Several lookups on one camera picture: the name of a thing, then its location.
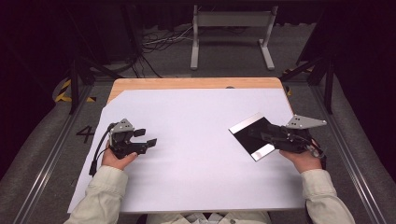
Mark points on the aluminium floor rail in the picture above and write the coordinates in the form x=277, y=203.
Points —
x=348, y=155
x=53, y=155

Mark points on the black metal stand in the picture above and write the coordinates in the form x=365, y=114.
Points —
x=74, y=84
x=327, y=84

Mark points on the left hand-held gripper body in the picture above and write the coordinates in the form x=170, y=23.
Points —
x=120, y=140

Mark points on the yellow black floor tape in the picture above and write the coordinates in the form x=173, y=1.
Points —
x=289, y=91
x=63, y=93

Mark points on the person's left hand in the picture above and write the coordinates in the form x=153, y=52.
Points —
x=116, y=161

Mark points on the person's right hand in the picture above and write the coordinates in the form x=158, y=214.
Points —
x=303, y=161

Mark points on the person's torso in pale jacket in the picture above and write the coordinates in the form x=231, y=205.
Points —
x=218, y=218

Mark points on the white metal stand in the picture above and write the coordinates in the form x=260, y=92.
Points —
x=232, y=19

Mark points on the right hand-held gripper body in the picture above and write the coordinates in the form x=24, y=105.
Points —
x=292, y=140

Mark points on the white paper sheet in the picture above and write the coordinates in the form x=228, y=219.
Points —
x=199, y=161

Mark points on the black panel with silver edges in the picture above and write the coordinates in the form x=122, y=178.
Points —
x=249, y=140

